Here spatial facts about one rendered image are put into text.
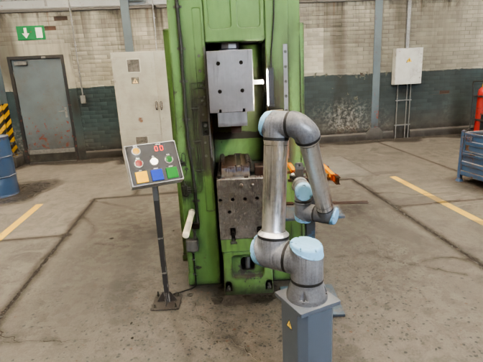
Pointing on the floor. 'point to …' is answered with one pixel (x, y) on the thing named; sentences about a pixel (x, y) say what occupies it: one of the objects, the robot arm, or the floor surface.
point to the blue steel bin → (471, 156)
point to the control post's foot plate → (167, 302)
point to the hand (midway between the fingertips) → (295, 172)
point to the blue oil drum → (7, 169)
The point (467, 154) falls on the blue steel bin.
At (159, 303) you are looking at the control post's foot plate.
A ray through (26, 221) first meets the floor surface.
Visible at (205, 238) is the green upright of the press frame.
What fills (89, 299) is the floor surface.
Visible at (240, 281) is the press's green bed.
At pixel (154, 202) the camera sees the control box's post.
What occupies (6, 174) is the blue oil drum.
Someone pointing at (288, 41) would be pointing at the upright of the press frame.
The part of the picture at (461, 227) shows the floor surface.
